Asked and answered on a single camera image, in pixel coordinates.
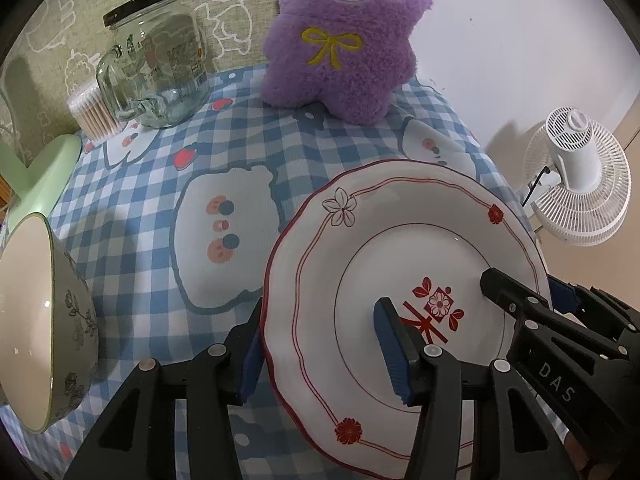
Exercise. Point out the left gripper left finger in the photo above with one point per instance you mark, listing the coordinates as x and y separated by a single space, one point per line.
134 437

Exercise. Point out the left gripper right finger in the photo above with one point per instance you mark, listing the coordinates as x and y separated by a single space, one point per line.
512 437

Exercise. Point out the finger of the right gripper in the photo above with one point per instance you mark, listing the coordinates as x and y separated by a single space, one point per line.
519 301
599 312

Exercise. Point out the white red trim plate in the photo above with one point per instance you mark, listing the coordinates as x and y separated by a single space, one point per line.
416 233

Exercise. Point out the ceramic bowl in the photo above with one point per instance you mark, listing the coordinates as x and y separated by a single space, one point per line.
49 333

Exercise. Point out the white floor fan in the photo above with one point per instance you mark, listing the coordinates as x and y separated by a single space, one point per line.
577 180

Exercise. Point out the blue checkered tablecloth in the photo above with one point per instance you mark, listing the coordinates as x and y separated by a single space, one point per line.
172 228

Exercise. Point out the green desk fan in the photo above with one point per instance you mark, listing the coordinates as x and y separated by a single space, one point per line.
39 186

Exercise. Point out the purple plush bunny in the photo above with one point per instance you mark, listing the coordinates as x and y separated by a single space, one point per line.
349 55

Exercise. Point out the cotton swab container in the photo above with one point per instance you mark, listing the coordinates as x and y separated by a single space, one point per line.
88 107

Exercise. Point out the glass jar black lid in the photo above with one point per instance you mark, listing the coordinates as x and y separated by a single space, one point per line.
155 71

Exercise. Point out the green cartoon board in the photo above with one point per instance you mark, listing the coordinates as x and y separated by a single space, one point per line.
61 44

